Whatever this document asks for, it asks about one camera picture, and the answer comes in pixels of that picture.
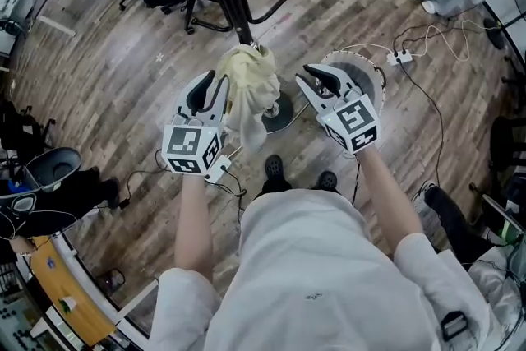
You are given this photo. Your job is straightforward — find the person's black trousers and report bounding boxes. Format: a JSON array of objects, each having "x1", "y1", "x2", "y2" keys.
[{"x1": 258, "y1": 176, "x2": 342, "y2": 201}]

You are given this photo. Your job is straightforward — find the white power strip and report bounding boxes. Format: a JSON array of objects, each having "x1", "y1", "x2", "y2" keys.
[
  {"x1": 204, "y1": 155, "x2": 232, "y2": 182},
  {"x1": 386, "y1": 49, "x2": 414, "y2": 67}
]

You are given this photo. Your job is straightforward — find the person's left black shoe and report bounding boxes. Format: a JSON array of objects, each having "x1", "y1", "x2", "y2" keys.
[{"x1": 264, "y1": 154, "x2": 285, "y2": 182}]

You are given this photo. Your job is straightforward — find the wooden desk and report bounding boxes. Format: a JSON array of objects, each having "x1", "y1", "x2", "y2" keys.
[{"x1": 30, "y1": 236, "x2": 118, "y2": 347}]

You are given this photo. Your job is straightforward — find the person's white shirt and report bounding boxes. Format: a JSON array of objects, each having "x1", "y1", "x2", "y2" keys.
[{"x1": 147, "y1": 188, "x2": 494, "y2": 351}]

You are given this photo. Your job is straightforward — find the black standing fan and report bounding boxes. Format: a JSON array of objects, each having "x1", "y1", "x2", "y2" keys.
[{"x1": 483, "y1": 0, "x2": 526, "y2": 51}]

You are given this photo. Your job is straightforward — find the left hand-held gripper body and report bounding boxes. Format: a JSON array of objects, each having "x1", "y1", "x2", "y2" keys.
[{"x1": 161, "y1": 110, "x2": 226, "y2": 177}]

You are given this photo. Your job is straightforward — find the white woven laundry basket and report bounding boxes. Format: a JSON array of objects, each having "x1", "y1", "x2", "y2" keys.
[{"x1": 320, "y1": 48, "x2": 387, "y2": 124}]

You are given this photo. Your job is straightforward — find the black clip-on device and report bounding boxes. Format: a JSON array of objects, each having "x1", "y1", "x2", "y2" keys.
[{"x1": 441, "y1": 310, "x2": 469, "y2": 342}]

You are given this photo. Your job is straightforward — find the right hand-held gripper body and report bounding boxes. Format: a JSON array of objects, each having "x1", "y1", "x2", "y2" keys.
[{"x1": 316, "y1": 85, "x2": 380, "y2": 155}]

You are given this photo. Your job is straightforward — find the black power cable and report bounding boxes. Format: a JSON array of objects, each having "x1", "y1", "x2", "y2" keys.
[
  {"x1": 122, "y1": 166, "x2": 206, "y2": 210},
  {"x1": 399, "y1": 62, "x2": 447, "y2": 188}
]

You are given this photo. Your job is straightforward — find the cream yellow garment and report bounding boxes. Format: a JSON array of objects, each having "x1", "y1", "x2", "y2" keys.
[{"x1": 217, "y1": 44, "x2": 283, "y2": 155}]

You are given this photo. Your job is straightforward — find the person's left forearm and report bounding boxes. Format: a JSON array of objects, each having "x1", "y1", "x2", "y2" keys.
[{"x1": 174, "y1": 172, "x2": 217, "y2": 284}]

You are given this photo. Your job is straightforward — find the person's right forearm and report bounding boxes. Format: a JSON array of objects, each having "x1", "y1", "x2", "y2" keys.
[{"x1": 357, "y1": 145, "x2": 424, "y2": 260}]

